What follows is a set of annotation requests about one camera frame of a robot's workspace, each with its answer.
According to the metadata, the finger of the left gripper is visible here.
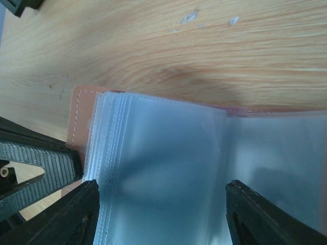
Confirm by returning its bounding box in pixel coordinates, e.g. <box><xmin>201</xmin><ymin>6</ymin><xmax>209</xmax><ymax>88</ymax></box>
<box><xmin>1</xmin><ymin>118</ymin><xmax>83</xmax><ymax>221</ymax></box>

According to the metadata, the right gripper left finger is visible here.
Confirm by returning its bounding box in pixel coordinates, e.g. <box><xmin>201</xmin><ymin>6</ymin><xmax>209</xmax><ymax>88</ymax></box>
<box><xmin>1</xmin><ymin>180</ymin><xmax>100</xmax><ymax>244</ymax></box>

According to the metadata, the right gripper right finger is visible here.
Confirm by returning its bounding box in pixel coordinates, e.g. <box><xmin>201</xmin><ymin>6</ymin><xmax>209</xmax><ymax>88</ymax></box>
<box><xmin>225</xmin><ymin>180</ymin><xmax>326</xmax><ymax>245</ymax></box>

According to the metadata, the black bin left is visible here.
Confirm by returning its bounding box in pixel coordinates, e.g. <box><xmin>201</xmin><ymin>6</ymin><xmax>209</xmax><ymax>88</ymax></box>
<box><xmin>1</xmin><ymin>0</ymin><xmax>44</xmax><ymax>17</ymax></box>

